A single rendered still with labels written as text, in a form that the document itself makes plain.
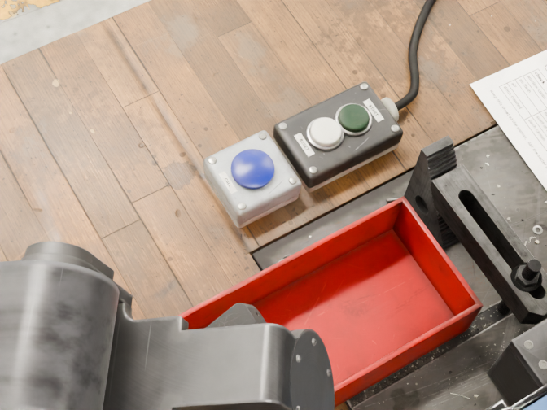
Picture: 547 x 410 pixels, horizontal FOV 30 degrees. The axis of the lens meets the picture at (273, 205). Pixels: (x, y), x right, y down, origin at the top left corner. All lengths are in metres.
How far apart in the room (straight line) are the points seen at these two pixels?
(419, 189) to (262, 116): 0.18
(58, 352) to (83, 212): 0.53
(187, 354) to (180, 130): 0.55
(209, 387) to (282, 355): 0.03
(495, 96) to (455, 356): 0.28
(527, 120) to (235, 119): 0.29
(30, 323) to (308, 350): 0.13
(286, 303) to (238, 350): 0.46
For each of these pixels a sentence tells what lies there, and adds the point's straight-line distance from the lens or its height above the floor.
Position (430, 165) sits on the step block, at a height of 0.98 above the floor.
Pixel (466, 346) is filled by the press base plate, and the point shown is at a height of 0.90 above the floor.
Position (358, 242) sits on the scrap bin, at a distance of 0.93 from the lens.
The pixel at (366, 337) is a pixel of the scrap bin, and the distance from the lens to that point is 0.91.
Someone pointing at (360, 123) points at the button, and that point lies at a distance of 0.96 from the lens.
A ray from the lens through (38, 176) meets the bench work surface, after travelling 0.98.
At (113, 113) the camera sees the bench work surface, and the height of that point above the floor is 0.90.
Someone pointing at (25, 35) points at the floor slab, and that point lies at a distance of 2.20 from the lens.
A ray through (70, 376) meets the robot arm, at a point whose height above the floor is 1.34.
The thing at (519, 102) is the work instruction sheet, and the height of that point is 0.90.
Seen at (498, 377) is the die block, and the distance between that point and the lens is 0.91.
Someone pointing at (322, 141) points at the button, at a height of 0.94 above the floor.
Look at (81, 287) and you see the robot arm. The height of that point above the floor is 1.34.
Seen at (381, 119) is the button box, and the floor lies 0.93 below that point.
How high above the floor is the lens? 1.75
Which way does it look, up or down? 63 degrees down
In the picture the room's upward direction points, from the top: 7 degrees clockwise
